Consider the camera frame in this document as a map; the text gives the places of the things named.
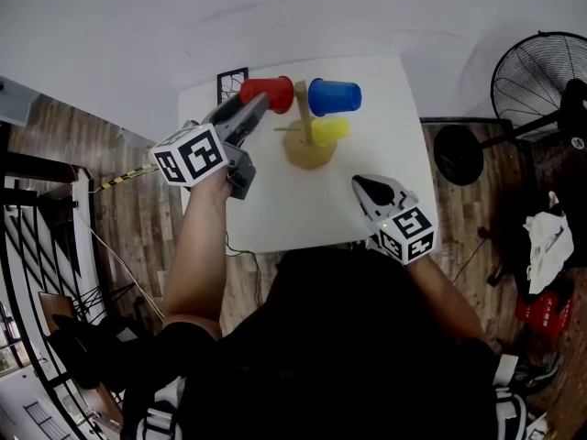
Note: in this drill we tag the person's left hand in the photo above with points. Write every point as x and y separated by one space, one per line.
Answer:
211 188

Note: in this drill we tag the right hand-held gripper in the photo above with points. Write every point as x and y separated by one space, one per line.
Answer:
408 234

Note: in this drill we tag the blue plastic cup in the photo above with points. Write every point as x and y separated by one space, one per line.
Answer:
335 96

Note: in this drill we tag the person's left forearm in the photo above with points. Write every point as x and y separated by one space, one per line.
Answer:
195 255

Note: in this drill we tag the white railing post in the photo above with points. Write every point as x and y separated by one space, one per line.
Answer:
82 227

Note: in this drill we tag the person's black shirt torso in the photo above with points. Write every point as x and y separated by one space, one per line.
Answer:
330 351

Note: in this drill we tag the wooden cup tree stand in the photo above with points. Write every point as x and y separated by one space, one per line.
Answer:
307 154

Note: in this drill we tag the white cloth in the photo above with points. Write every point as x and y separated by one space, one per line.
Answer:
550 245

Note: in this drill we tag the grey bag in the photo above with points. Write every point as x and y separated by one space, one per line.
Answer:
536 374

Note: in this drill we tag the black metal railing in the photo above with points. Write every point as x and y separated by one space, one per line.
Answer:
27 245

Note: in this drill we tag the black framed crackle-pattern tile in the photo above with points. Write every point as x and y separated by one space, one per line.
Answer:
221 85

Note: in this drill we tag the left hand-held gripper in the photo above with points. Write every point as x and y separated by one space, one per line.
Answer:
192 156

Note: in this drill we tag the dark wooden post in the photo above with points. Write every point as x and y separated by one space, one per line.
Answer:
32 163

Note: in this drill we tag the black office chair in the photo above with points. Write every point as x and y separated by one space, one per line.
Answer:
91 346

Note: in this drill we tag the red box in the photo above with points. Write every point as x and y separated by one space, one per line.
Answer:
546 314

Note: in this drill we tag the yellow black striped tape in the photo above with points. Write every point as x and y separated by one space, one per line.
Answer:
126 177

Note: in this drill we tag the person's right forearm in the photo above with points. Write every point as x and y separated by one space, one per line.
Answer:
445 296

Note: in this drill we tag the brown wooden desk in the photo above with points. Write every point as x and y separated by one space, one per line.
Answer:
55 303

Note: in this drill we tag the red plastic cup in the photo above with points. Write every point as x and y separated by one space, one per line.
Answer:
270 91

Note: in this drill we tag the yellow plastic cup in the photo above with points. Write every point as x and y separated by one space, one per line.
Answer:
332 131

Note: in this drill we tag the white table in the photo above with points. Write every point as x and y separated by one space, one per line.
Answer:
298 209

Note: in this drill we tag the black pedestal fan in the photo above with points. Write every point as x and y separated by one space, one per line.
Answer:
527 76

